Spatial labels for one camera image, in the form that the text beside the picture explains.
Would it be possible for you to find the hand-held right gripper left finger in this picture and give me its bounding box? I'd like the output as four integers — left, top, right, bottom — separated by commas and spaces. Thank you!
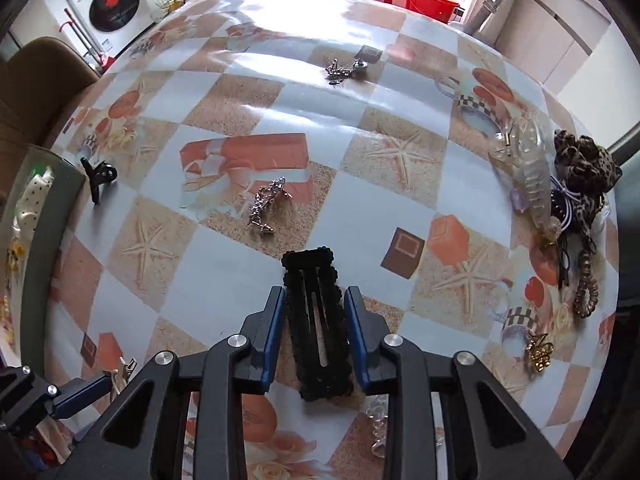
70, 285, 288, 480

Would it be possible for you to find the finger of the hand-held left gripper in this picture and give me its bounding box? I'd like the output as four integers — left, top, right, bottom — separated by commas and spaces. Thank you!
50, 374, 113, 421

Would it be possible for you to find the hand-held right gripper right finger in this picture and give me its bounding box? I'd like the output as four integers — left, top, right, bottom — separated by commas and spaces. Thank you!
342, 285, 571, 480

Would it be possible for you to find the black hair clip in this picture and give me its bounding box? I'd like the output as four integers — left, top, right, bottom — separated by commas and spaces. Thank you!
281, 246, 356, 402

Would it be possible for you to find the white polka-dot scrunchie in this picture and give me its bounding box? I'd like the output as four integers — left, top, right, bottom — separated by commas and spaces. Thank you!
12, 167, 56, 241

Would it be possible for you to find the grey cardboard box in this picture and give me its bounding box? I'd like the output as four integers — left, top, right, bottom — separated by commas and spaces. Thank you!
0, 145, 86, 361

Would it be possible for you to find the checked printed tablecloth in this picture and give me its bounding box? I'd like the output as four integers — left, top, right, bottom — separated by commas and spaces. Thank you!
30, 0, 621, 480

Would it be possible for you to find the black hair claw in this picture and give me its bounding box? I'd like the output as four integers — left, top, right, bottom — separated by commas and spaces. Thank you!
80, 156, 119, 206

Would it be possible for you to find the clear hair claw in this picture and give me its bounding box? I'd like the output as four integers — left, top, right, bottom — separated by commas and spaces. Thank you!
492, 117, 556, 231

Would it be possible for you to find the leopard print scrunchie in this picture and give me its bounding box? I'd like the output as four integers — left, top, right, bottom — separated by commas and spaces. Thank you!
552, 130, 623, 233

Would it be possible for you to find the brown padded chair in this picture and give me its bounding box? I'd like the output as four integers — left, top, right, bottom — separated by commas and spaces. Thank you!
0, 37, 101, 181

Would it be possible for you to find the red bucket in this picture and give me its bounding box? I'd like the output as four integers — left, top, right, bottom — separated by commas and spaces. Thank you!
402, 0, 461, 23

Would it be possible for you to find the grey textured pole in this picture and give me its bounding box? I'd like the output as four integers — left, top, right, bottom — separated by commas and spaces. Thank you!
465, 0, 526, 36

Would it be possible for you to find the white cabinet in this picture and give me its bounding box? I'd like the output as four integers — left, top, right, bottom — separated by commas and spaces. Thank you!
492, 0, 613, 96

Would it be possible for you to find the white washing machine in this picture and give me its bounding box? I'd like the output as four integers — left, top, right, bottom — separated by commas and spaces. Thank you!
55, 0, 161, 58

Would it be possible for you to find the dark coil hair tie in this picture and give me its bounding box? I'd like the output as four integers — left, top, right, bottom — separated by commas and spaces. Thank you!
570, 240, 601, 318

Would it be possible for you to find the white elastic hair tie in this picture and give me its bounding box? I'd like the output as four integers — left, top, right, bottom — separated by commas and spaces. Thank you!
550, 180, 586, 233

